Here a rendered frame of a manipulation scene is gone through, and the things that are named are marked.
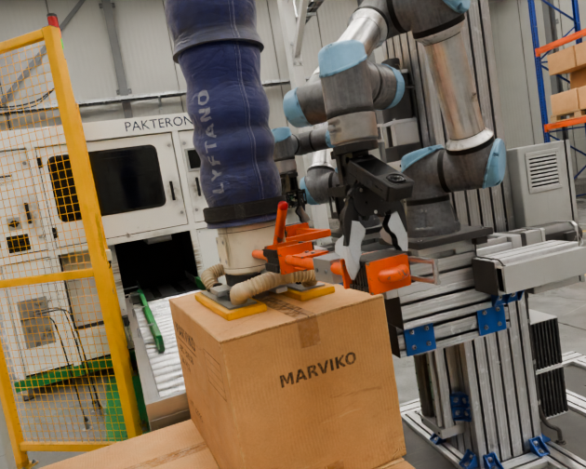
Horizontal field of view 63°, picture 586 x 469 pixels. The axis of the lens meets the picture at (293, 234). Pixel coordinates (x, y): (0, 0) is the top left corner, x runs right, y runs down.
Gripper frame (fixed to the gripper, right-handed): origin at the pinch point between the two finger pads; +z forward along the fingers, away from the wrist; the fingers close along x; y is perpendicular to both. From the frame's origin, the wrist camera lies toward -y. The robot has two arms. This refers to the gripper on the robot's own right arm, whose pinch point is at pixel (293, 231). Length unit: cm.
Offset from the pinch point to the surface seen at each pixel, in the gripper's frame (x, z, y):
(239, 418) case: -45, 30, 60
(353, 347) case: -16, 23, 60
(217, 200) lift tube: -35, -15, 36
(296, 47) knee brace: 152, -146, -270
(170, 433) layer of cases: -54, 53, 4
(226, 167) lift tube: -32, -22, 38
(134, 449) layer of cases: -65, 53, 7
